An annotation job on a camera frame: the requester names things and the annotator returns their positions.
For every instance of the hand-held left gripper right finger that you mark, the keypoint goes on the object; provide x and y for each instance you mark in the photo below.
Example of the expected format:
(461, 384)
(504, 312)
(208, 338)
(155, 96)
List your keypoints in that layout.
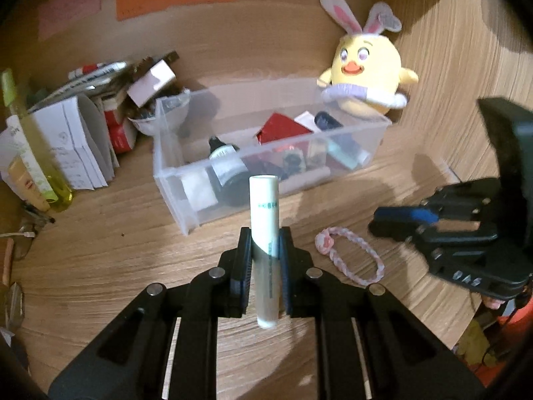
(285, 266)

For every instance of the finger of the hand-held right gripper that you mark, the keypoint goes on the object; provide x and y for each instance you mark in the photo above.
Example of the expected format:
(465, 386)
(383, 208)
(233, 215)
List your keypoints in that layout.
(399, 215)
(399, 232)

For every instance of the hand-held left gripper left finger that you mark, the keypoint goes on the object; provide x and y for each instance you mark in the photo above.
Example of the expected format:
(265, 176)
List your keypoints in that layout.
(245, 266)

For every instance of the white green slim tube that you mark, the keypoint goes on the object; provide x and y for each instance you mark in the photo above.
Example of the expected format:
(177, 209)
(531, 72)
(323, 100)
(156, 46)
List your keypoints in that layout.
(263, 208)

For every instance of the small blue box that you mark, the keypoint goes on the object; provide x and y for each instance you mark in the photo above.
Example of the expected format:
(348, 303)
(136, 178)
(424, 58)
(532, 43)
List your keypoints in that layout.
(345, 152)

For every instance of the white bandage tape roll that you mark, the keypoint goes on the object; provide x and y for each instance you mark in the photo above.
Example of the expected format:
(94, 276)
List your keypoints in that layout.
(198, 189)

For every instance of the dark green spray bottle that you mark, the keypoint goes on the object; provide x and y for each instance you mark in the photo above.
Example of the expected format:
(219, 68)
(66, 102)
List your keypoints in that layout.
(227, 175)

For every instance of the pink lip gloss tube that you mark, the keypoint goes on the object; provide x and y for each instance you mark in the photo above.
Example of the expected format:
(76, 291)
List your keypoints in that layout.
(308, 175)

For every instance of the pale pink cosmetic tube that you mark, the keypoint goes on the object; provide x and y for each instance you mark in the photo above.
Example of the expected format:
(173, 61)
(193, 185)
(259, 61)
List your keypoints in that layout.
(307, 120)

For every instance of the red foil packet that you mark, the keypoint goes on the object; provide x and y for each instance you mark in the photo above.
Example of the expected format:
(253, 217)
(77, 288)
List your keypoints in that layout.
(283, 131)

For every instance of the clear plastic storage bin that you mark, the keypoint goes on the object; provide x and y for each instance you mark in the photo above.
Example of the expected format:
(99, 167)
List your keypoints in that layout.
(250, 104)

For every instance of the person's right hand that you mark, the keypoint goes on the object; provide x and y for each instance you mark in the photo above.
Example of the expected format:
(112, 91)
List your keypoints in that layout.
(495, 303)

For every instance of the yellow cloth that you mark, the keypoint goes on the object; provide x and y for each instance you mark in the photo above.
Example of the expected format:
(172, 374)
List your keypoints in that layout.
(474, 341)

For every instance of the yellow chick plush toy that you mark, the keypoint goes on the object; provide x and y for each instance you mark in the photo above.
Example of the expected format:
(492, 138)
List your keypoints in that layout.
(366, 66)

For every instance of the white bowl of beads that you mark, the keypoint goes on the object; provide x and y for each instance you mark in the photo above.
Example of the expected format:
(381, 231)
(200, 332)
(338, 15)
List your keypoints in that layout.
(145, 123)

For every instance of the red boxes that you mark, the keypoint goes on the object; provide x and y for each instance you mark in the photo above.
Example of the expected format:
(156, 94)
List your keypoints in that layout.
(118, 131)

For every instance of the white folded paper sheets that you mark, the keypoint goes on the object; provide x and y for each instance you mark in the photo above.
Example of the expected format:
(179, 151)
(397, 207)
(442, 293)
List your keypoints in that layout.
(79, 146)

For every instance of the small white pink box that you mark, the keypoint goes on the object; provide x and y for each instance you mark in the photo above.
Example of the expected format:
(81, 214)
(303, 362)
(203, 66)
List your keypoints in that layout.
(150, 81)

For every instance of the eyeglasses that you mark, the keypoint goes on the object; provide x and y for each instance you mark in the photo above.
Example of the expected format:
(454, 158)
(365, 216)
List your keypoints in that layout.
(39, 214)

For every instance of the clear lens piece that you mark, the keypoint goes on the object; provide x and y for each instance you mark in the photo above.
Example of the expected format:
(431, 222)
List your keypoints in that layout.
(14, 304)

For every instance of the yellow squeeze tube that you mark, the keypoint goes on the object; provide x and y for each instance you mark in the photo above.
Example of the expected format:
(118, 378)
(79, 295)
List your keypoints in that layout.
(25, 183)

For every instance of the tall light green spray bottle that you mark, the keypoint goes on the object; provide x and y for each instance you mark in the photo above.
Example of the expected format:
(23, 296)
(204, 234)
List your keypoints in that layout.
(37, 154)

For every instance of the wooden stick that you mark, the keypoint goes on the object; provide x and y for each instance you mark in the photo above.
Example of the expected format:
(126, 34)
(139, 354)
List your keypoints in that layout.
(7, 260)

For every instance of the stack of papers and booklets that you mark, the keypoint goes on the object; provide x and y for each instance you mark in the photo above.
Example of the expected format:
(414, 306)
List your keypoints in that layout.
(91, 81)

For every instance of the red white marker pen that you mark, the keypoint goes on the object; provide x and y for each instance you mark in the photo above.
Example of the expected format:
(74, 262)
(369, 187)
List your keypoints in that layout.
(85, 71)

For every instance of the pink paper note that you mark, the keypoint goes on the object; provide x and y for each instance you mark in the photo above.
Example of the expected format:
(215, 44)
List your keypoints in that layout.
(68, 6)

